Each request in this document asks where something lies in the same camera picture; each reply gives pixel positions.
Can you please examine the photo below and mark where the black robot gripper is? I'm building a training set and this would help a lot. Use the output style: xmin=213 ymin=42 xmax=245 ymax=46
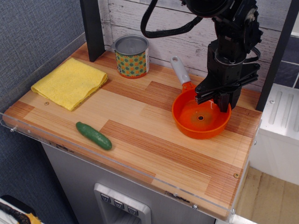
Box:
xmin=195 ymin=40 xmax=261 ymax=112

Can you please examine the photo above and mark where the red pan with grey handle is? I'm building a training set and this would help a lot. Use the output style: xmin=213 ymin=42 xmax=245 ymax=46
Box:
xmin=170 ymin=56 xmax=232 ymax=139

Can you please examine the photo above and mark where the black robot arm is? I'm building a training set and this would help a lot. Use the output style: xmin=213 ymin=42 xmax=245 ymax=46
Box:
xmin=183 ymin=0 xmax=263 ymax=112

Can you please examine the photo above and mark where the white ribbed appliance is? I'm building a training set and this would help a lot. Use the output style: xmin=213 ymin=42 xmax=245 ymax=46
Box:
xmin=249 ymin=84 xmax=299 ymax=184

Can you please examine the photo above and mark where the patterned tin can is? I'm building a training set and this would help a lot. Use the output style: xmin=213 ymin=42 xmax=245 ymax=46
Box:
xmin=111 ymin=35 xmax=150 ymax=79

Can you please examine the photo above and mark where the green toy cucumber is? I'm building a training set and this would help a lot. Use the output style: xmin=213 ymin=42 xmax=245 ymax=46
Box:
xmin=76 ymin=122 xmax=112 ymax=150

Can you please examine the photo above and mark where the yellow folded cloth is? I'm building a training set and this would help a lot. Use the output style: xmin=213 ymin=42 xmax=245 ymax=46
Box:
xmin=31 ymin=58 xmax=108 ymax=111

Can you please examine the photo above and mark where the grey cabinet with dispenser panel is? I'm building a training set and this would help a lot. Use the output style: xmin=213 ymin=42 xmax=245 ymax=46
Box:
xmin=43 ymin=143 xmax=216 ymax=224

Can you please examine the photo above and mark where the yellow object at corner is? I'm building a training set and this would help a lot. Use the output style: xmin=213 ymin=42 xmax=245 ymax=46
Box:
xmin=26 ymin=213 xmax=43 ymax=224

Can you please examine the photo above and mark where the black right upright post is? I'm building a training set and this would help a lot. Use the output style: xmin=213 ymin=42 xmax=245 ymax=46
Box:
xmin=256 ymin=0 xmax=299 ymax=112

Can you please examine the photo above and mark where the black braided cable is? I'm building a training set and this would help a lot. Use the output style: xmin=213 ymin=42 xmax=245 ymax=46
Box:
xmin=140 ymin=0 xmax=204 ymax=39

